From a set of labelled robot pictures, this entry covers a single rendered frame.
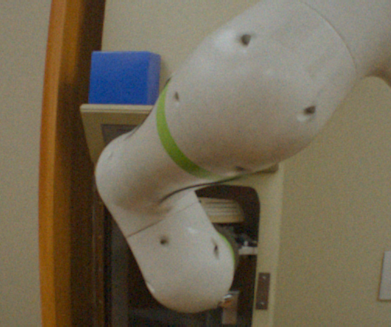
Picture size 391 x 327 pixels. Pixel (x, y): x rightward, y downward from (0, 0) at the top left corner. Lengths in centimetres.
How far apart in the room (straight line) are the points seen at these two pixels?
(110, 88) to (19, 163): 66
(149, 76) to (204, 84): 84
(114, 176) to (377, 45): 43
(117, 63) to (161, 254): 52
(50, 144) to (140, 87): 19
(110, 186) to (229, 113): 42
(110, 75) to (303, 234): 69
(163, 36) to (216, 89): 95
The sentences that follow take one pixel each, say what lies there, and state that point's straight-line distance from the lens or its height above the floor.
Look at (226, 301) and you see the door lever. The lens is 160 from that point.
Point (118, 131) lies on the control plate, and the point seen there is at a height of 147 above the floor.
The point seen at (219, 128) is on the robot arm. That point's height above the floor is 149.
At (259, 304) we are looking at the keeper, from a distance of 170.
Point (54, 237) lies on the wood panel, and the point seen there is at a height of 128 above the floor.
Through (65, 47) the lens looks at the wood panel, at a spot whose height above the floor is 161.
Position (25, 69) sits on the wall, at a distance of 223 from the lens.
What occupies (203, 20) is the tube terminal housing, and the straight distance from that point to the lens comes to 169.
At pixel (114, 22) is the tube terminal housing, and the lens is 172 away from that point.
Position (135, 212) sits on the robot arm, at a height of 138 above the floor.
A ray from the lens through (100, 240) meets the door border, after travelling 172.
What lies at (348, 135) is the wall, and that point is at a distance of 210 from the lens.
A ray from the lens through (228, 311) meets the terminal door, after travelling 161.
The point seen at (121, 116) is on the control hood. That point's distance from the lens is 160.
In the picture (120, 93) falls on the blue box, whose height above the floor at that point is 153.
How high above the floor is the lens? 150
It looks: 3 degrees down
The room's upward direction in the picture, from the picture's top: 2 degrees clockwise
